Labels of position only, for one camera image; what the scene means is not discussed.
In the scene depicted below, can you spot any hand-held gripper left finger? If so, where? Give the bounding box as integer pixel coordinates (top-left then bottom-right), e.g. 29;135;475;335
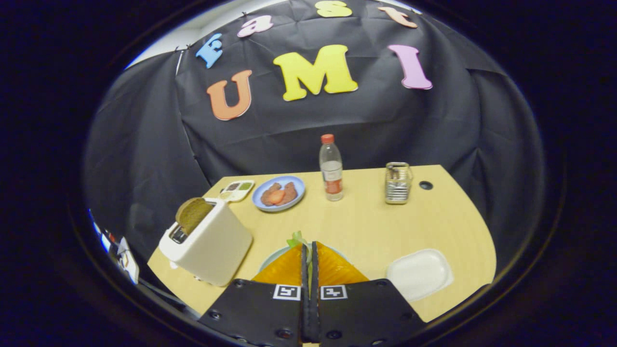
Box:
198;242;311;346

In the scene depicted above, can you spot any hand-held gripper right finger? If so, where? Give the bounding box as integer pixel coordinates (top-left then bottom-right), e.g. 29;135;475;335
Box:
310;240;428;347

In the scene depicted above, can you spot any green lettuce leaf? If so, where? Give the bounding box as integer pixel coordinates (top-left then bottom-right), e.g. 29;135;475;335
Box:
286;231;313;263

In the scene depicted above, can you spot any brown bread slice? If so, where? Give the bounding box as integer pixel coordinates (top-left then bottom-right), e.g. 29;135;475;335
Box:
175;197;214;236

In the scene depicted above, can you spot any pale green round plate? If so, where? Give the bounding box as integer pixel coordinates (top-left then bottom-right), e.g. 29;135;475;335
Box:
259;243;349;273

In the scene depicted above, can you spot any white square dish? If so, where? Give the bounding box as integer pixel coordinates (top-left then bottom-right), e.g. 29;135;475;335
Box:
386;249;454;303

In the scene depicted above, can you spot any cream white toaster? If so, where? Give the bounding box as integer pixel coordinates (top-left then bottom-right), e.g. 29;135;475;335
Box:
159;198;254;287

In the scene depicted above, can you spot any white divided sauce tray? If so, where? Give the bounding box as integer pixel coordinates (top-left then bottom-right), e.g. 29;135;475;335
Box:
219;180;255;202

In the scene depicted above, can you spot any blue round plate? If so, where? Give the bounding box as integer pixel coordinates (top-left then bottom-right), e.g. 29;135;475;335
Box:
252;175;306;213

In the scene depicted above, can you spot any clear bottle with red cap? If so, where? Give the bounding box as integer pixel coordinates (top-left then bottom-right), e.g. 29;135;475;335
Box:
319;134;344;201

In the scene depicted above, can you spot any white clutter pile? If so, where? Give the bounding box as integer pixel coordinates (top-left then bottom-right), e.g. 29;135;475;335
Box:
89;210;140;285

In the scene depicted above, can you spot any metal wire basket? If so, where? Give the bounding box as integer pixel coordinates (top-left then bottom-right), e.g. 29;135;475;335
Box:
385;162;414;205

